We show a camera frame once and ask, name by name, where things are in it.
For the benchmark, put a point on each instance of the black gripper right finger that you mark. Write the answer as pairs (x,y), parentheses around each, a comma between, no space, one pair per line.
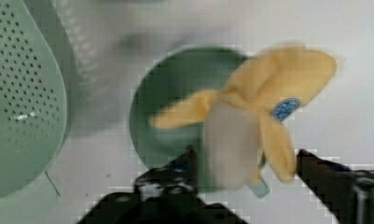
(348,194)

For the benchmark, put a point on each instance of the green perforated colander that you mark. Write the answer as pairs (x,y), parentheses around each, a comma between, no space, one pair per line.
(37,80)

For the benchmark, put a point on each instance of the green mug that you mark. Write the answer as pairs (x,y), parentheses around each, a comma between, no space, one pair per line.
(172,90)

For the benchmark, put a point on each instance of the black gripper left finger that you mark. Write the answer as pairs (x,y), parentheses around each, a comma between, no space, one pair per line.
(180,173)

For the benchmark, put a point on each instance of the peeled plush banana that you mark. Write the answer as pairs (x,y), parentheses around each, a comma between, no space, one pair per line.
(269,87)

